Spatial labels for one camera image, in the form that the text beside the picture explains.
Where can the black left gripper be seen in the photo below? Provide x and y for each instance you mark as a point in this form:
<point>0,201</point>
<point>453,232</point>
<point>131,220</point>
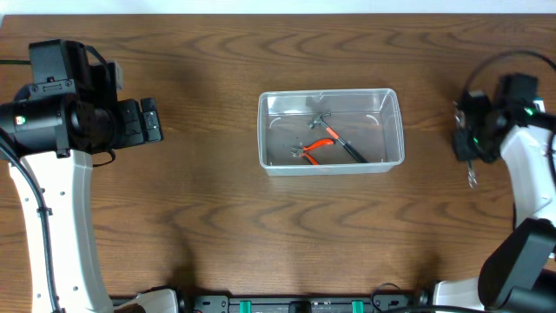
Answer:
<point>131,123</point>

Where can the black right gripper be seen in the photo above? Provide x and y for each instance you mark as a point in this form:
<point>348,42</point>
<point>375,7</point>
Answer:
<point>465,142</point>

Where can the silver wrench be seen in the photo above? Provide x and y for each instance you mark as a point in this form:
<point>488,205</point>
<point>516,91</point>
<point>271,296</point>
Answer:
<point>471,175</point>

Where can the clear plastic storage container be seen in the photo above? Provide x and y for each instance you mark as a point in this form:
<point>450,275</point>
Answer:
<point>368,119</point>

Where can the red handled pliers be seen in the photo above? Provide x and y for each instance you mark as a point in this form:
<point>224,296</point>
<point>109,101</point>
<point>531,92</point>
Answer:
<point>303,151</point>

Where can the claw hammer orange black handle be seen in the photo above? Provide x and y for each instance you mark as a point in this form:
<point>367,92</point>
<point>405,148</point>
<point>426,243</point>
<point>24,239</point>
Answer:
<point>319,119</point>

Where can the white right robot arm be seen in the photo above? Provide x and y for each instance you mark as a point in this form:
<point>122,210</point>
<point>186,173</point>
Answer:
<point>511,126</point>

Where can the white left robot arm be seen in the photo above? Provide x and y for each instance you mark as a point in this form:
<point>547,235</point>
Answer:
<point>50,133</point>

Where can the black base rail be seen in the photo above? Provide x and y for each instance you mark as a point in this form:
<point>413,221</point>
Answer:
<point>381,302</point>

